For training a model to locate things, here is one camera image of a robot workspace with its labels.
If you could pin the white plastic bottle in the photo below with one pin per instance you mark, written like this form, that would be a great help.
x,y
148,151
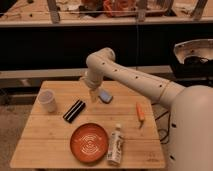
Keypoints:
x,y
114,154

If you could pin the orange plate with white pattern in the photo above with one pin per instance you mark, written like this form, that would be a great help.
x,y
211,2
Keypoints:
x,y
89,143

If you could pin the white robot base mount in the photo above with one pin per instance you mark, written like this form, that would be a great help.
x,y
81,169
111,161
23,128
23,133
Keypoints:
x,y
201,48

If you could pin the translucent plastic cup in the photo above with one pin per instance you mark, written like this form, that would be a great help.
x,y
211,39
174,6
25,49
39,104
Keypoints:
x,y
47,100

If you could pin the black striped eraser block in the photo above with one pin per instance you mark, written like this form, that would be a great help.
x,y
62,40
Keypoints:
x,y
74,111

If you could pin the long wooden shelf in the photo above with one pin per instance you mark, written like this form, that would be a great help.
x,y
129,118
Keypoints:
x,y
36,13

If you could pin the blue sponge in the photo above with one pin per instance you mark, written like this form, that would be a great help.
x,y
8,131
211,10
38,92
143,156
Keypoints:
x,y
105,96

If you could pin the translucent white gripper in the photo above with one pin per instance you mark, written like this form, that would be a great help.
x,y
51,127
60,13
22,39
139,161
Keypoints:
x,y
94,93

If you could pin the orange carrot toy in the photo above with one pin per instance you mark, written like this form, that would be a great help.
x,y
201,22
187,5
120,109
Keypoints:
x,y
140,114

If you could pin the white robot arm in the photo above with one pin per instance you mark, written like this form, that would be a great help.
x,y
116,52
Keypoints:
x,y
191,109

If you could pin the red object on shelf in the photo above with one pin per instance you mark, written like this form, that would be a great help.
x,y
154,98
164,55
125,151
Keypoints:
x,y
119,8

